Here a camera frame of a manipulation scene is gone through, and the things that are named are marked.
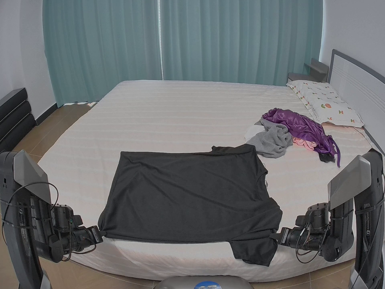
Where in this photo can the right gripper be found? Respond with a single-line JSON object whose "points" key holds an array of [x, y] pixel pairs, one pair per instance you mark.
{"points": [[290, 236]]}

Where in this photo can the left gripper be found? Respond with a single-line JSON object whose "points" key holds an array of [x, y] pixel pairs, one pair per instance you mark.
{"points": [[87, 238]]}

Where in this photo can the black T-shirt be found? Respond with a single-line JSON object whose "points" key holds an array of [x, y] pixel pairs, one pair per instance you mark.
{"points": [[186, 197]]}

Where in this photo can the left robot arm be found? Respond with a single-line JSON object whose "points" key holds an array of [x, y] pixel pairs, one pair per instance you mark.
{"points": [[12, 236]]}

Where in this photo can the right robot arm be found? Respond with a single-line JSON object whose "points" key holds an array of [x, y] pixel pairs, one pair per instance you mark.
{"points": [[370, 221]]}

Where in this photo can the pile of clothes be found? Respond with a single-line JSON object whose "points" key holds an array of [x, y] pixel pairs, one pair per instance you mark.
{"points": [[273, 137]]}

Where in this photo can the bed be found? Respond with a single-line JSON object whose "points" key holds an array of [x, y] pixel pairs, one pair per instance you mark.
{"points": [[180, 116]]}

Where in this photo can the white printed pillow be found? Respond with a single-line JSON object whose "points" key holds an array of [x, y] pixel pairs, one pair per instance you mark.
{"points": [[324, 104]]}

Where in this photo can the black chest of drawers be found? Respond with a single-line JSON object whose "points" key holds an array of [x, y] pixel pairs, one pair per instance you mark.
{"points": [[15, 116]]}

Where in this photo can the grey bedside table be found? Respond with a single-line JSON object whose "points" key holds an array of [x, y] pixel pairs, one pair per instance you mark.
{"points": [[315, 68]]}

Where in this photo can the blue-green curtain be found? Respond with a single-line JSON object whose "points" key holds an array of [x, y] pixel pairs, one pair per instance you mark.
{"points": [[240, 32], [102, 41]]}

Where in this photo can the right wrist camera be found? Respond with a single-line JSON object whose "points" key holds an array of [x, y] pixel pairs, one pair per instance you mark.
{"points": [[301, 221]]}

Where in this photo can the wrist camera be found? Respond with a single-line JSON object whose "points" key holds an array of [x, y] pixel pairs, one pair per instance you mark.
{"points": [[301, 221], [77, 221]]}

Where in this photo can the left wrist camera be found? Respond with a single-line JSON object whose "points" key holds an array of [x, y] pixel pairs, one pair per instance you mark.
{"points": [[77, 221]]}

